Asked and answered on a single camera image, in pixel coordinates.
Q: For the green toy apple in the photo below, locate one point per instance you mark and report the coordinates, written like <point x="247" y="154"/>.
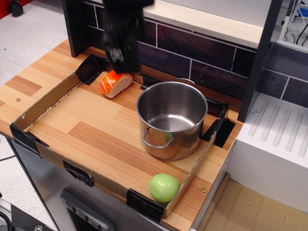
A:
<point x="163" y="187"/>

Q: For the cardboard fence with black tape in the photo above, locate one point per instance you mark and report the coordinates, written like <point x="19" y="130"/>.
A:
<point x="74" y="123"/>

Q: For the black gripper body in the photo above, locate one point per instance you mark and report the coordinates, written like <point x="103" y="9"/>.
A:
<point x="123" y="8"/>

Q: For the black caster wheel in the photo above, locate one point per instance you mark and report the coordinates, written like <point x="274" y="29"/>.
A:
<point x="15" y="8"/>

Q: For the white drying rack counter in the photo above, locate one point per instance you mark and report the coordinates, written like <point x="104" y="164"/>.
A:
<point x="270" y="155"/>

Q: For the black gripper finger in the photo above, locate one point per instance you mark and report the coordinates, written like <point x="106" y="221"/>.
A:
<point x="120" y="42"/>
<point x="138" y="32"/>

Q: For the stainless steel pot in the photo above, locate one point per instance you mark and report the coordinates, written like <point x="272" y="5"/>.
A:
<point x="171" y="116"/>

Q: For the salmon sushi toy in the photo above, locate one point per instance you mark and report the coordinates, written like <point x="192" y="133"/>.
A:
<point x="113" y="83"/>

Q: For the grey oven control panel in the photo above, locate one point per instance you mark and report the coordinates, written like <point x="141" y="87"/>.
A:
<point x="83" y="217"/>

